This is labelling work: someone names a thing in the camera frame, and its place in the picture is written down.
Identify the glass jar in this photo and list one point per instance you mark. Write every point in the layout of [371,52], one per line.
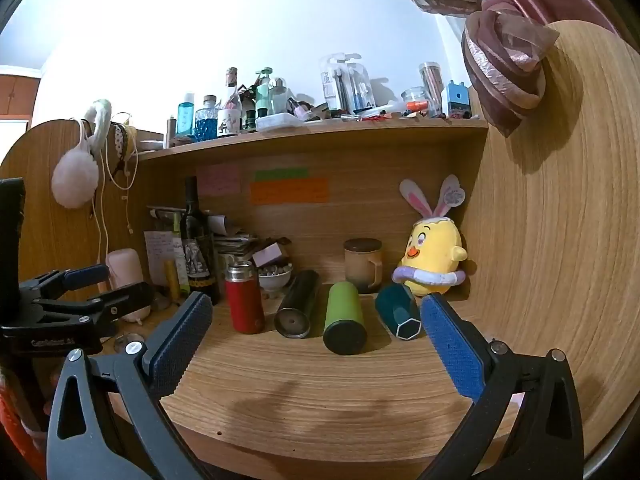
[415,101]

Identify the blue textured glass bottle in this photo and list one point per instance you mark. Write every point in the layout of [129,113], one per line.
[205,121]

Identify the dark wine bottle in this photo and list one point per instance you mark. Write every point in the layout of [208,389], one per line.
[196,245]

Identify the headbands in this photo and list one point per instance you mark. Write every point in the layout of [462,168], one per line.
[122,142]

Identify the white bowl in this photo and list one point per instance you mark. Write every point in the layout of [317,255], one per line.
[275,277]

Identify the white note paper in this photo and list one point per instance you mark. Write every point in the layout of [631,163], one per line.
[157,255]

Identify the clear bottle silver cap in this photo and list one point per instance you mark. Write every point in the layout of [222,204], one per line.
[278,97]

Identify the clear pencil cylinder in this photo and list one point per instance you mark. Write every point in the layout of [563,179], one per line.
[431,87]

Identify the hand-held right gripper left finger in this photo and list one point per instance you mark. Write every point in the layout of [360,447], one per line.
[182,340]

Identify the clear pen package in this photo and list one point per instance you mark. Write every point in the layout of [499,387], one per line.
[345,85]

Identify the stack of papers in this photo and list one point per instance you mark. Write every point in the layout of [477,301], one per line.
[232,240]

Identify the small pink box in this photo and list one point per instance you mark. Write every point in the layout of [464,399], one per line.
[267,254]

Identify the yellow chick plush toy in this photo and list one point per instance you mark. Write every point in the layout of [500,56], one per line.
[432,255]

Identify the pink plastic container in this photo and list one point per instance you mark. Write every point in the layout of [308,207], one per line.
[125,267]

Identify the blue liquid bottle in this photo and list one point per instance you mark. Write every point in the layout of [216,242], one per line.
[185,117]

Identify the clear round lid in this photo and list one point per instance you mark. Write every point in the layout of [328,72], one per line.
[129,342]

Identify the pink curtain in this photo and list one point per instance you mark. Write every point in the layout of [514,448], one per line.
[500,60]

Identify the orange sticky note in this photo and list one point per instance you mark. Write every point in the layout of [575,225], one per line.
[290,191]

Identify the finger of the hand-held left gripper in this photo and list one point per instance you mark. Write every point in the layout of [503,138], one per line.
[127,300]
[85,276]

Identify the white tray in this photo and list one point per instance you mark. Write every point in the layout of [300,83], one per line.
[280,121]

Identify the black steel cup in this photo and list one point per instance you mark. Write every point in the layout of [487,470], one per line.
[297,310]

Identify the red thermos bottle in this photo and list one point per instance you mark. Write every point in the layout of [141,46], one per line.
[244,305]

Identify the yellow tube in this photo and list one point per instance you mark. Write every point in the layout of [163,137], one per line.
[172,280]

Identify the teal hexagonal cup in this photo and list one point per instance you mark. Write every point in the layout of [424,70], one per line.
[400,312]

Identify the green pump bottle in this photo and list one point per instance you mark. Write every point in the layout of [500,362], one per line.
[263,95]

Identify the brown mug with lid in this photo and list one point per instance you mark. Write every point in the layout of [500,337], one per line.
[364,265]

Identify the blue pencil sharpener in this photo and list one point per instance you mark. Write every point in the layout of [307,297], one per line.
[458,101]

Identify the glass bottle pink label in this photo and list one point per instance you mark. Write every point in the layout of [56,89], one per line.
[230,110]

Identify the green sticky note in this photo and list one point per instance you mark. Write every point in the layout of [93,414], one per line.
[280,174]

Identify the wooden cabinet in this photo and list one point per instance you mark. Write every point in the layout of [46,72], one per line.
[17,95]

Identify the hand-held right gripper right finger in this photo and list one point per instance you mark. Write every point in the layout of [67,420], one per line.
[452,340]

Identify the wooden desk hutch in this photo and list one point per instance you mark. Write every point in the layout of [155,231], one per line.
[540,220]

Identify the green cup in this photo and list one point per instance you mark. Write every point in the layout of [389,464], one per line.
[344,317]

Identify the white fluffy earmuffs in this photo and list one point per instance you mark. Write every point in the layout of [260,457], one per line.
[75,175]

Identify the pink sticky note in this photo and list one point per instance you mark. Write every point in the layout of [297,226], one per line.
[218,179]

